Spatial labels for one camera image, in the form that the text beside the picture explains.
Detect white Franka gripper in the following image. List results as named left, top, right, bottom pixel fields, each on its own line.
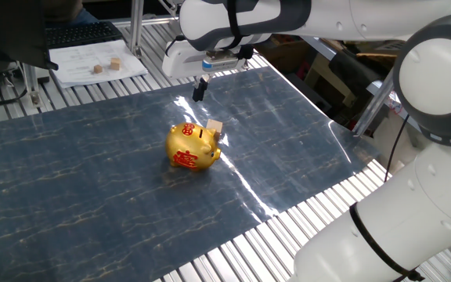
left=161, top=38, right=250, bottom=103

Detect golden piggy bank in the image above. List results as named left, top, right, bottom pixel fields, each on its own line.
left=164, top=121, right=222, bottom=172

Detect white printed paper sheets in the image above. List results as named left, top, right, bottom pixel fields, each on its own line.
left=49, top=38, right=149, bottom=89

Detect black computer keyboard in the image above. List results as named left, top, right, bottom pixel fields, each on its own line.
left=45, top=20, right=124, bottom=50

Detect dark blue marble mat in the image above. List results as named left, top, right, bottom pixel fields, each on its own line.
left=0, top=66, right=379, bottom=282

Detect person in blue jeans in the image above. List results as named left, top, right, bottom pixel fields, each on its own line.
left=43, top=0, right=99, bottom=27

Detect black computer monitor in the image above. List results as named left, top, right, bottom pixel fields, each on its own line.
left=0, top=0, right=59, bottom=99

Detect silver wrist camera blue ends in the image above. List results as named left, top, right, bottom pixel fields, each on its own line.
left=201, top=50, right=239, bottom=74

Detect aluminium frame post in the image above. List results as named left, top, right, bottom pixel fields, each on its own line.
left=129, top=0, right=145, bottom=58
left=352, top=70, right=395, bottom=137

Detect short aluminium bracket post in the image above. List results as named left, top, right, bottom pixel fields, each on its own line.
left=20, top=61, right=43, bottom=107

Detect black camera cable on arm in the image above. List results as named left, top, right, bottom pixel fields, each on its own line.
left=164, top=0, right=426, bottom=282

